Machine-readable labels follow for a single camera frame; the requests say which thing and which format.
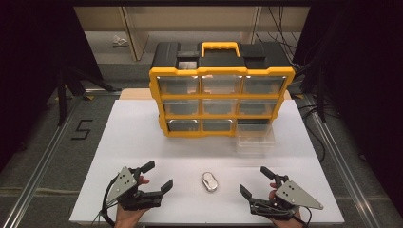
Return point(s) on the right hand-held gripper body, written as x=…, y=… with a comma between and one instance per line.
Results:
x=293, y=195

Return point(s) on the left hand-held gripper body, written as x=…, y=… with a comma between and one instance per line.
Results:
x=123, y=186

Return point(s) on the clear plastic drawer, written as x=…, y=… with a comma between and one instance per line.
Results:
x=255, y=139

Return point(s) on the yellow black organizer cabinet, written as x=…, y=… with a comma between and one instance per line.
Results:
x=221, y=58

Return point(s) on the person's right hand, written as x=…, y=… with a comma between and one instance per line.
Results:
x=286, y=223

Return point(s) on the person's left hand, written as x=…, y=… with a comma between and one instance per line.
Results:
x=128, y=218

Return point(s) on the wooden board under table top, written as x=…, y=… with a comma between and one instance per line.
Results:
x=136, y=94

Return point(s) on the rows of clear closed drawers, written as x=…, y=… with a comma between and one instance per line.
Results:
x=220, y=106

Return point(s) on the black tripod stand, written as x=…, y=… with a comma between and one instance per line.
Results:
x=63, y=95

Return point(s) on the crumpled white paper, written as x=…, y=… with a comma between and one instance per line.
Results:
x=119, y=41

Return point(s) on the aluminium floor rail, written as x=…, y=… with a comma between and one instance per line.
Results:
x=41, y=171
x=342, y=164

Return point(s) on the beige wooden post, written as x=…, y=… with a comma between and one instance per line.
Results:
x=252, y=25
x=134, y=34

